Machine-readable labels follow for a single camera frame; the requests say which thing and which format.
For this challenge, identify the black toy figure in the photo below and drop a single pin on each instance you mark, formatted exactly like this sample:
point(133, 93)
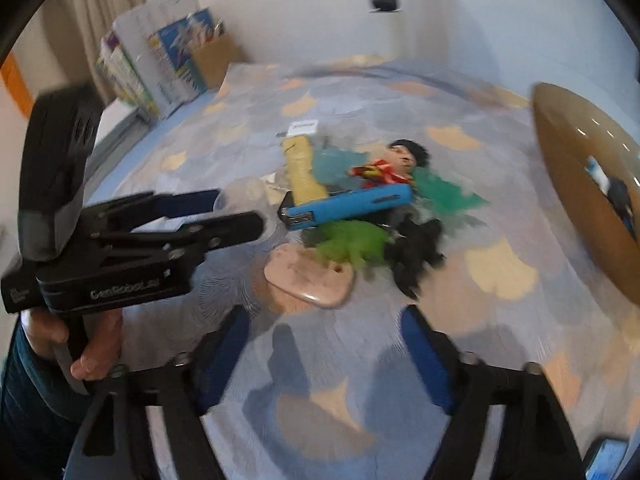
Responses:
point(416, 245)

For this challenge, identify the teal toy lizard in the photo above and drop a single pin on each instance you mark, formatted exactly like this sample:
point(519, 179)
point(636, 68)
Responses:
point(447, 201)

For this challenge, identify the stack of books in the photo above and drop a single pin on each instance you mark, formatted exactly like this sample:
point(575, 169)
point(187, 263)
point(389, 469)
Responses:
point(148, 53)

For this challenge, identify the black-haired doll figure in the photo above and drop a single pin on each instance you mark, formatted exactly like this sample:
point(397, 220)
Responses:
point(396, 165)

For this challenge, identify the blue rectangular case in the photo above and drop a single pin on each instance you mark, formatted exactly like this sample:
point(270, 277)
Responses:
point(343, 206)

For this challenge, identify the white pipe with black clamp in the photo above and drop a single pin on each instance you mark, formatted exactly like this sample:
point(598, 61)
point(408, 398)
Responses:
point(385, 6)

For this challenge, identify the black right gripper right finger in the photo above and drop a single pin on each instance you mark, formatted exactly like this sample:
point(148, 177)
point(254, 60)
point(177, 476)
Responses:
point(536, 441)

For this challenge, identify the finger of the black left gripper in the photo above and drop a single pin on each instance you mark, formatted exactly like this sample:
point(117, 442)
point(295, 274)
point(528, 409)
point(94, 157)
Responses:
point(196, 239)
point(173, 206)

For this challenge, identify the black gold lighter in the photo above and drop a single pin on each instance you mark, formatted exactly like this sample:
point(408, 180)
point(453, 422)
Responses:
point(615, 191)

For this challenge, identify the smartphone with lit screen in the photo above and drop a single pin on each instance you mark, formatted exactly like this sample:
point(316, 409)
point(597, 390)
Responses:
point(604, 457)

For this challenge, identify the pink soap-shaped object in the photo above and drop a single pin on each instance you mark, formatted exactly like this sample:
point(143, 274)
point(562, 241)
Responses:
point(301, 273)

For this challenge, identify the brown ribbed glass bowl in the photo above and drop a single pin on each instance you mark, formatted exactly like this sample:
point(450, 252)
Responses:
point(569, 129)

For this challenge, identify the brown cardboard box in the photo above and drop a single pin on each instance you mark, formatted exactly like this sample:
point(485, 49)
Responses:
point(214, 58)

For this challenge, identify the white label card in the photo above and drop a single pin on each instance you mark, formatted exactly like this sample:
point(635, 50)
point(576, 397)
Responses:
point(307, 127)

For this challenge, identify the person's left hand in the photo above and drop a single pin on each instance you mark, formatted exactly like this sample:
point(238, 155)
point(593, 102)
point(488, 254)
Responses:
point(44, 332)

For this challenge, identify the green toy lizard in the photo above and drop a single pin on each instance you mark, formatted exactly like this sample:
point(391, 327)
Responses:
point(359, 243)

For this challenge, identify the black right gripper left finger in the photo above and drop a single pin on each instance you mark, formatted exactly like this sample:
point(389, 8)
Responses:
point(115, 439)

